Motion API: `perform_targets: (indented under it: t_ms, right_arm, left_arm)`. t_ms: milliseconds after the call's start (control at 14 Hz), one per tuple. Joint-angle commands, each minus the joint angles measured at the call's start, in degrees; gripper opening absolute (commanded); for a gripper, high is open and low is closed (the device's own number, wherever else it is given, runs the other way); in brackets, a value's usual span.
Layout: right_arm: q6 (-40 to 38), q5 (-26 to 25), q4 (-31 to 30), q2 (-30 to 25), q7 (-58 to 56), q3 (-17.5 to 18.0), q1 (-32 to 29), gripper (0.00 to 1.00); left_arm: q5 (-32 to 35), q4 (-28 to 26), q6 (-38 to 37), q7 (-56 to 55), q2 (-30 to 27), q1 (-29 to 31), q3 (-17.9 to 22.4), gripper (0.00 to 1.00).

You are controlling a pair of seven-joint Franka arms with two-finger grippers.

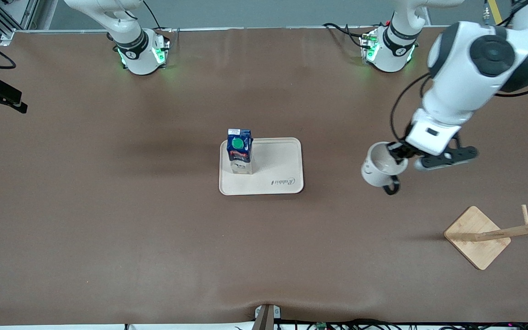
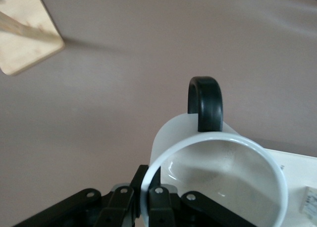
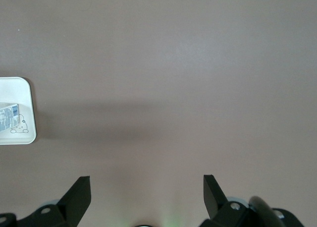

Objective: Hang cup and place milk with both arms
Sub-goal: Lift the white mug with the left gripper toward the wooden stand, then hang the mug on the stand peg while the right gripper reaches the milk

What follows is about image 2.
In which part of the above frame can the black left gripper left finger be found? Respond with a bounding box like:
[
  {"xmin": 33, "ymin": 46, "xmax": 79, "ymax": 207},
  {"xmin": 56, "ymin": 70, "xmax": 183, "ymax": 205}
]
[{"xmin": 98, "ymin": 165, "xmax": 149, "ymax": 227}]

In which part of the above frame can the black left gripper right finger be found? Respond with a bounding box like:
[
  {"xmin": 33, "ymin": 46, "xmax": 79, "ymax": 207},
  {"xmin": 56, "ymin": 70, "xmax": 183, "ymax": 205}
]
[{"xmin": 148, "ymin": 171, "xmax": 178, "ymax": 227}]

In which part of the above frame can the white cup with black handle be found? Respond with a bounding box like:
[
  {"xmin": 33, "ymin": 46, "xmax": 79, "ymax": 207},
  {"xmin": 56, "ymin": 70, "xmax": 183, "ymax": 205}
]
[{"xmin": 140, "ymin": 76, "xmax": 289, "ymax": 227}]

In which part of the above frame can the white milk carton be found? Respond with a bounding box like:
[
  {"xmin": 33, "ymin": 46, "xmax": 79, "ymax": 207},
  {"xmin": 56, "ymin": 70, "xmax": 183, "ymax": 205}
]
[{"xmin": 299, "ymin": 186, "xmax": 317, "ymax": 221}]

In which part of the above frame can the wooden cup rack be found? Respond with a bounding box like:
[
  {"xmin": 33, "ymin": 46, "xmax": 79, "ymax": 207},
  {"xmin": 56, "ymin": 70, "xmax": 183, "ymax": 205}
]
[{"xmin": 0, "ymin": 0, "xmax": 66, "ymax": 76}]

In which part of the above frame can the white rectangular tray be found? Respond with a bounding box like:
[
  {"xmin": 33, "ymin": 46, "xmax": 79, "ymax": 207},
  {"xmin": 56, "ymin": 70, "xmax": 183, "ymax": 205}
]
[{"xmin": 262, "ymin": 147, "xmax": 317, "ymax": 227}]

